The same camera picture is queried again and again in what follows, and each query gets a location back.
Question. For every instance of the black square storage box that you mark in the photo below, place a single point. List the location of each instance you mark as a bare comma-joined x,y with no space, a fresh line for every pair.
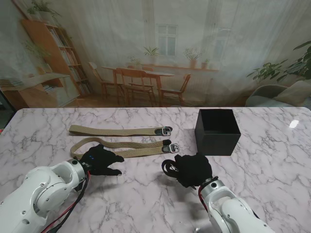
218,143

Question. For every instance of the printed room scene backdrop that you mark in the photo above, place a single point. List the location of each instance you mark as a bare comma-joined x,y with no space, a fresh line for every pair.
155,48

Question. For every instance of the dark brown woven belt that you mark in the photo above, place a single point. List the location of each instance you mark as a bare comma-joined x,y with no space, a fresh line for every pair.
167,170

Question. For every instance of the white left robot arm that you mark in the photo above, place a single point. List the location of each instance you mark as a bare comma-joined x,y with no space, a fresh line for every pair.
41,194

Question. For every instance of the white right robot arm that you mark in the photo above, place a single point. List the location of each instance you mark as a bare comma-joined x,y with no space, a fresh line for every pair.
230,211

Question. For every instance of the beige woven belt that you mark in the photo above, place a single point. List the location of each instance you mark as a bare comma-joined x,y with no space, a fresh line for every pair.
148,148
126,131

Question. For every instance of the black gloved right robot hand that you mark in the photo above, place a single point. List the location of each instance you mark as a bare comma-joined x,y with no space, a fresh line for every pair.
194,170

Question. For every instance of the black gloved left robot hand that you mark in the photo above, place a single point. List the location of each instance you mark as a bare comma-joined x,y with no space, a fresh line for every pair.
99,160

